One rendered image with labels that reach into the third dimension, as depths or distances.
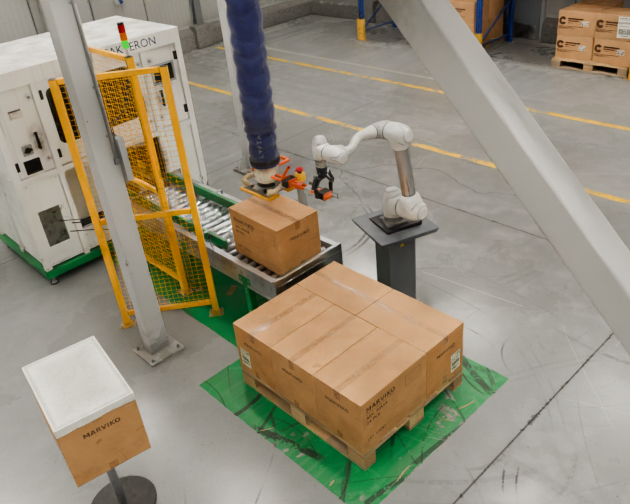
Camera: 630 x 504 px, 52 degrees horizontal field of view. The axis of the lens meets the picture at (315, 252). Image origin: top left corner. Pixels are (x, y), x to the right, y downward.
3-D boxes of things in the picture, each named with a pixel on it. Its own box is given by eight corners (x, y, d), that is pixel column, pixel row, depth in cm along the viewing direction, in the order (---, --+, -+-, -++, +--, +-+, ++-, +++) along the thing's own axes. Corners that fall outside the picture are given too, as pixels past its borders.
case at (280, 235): (236, 250, 521) (228, 207, 500) (274, 231, 543) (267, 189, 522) (283, 277, 482) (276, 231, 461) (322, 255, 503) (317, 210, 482)
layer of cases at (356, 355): (241, 366, 462) (232, 322, 441) (337, 302, 517) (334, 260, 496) (364, 454, 384) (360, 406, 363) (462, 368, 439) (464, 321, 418)
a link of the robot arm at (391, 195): (393, 207, 502) (391, 181, 491) (410, 213, 489) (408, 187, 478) (378, 215, 494) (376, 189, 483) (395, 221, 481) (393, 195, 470)
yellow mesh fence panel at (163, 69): (120, 329, 538) (41, 82, 428) (122, 321, 546) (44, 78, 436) (223, 315, 541) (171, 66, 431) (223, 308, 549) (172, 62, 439)
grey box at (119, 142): (114, 174, 444) (102, 133, 428) (121, 171, 447) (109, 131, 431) (128, 181, 431) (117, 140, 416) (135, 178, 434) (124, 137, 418)
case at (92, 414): (44, 420, 367) (21, 367, 346) (111, 387, 385) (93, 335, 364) (77, 488, 323) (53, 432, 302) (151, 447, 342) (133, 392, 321)
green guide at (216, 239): (121, 200, 622) (118, 191, 617) (130, 196, 628) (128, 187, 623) (218, 253, 518) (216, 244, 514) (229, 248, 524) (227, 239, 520)
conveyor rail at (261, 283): (122, 214, 628) (117, 197, 618) (126, 212, 631) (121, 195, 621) (275, 303, 479) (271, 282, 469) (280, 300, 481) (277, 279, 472)
